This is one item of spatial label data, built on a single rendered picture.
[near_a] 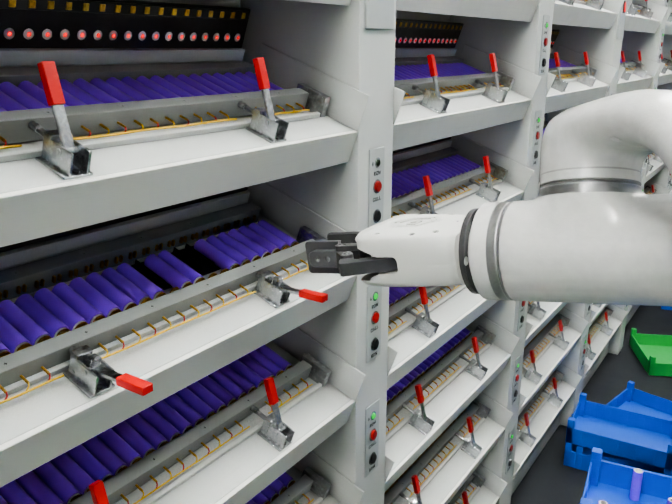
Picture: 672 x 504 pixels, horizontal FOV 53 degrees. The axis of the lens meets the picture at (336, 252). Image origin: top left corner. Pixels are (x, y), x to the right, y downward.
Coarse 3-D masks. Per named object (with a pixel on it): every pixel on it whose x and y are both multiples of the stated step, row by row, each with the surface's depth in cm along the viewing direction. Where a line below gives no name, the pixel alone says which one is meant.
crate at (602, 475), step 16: (592, 448) 138; (592, 464) 137; (608, 464) 137; (592, 480) 138; (608, 480) 138; (624, 480) 137; (656, 480) 134; (592, 496) 135; (608, 496) 135; (624, 496) 135; (640, 496) 135; (656, 496) 135
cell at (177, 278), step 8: (152, 256) 81; (144, 264) 81; (152, 264) 80; (160, 264) 80; (168, 264) 80; (160, 272) 80; (168, 272) 79; (176, 272) 79; (168, 280) 79; (176, 280) 78; (184, 280) 78
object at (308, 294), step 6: (276, 282) 83; (282, 288) 82; (288, 288) 82; (294, 288) 82; (300, 294) 81; (306, 294) 80; (312, 294) 80; (318, 294) 80; (324, 294) 80; (312, 300) 80; (318, 300) 79; (324, 300) 79
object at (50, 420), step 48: (240, 192) 98; (48, 240) 74; (96, 240) 79; (48, 288) 73; (336, 288) 92; (192, 336) 73; (240, 336) 77; (48, 384) 61; (0, 432) 55; (48, 432) 58; (96, 432) 63; (0, 480) 56
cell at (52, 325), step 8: (24, 296) 68; (16, 304) 67; (24, 304) 67; (32, 304) 67; (40, 304) 67; (32, 312) 66; (40, 312) 66; (48, 312) 67; (40, 320) 66; (48, 320) 66; (56, 320) 66; (48, 328) 65; (56, 328) 65; (64, 328) 66
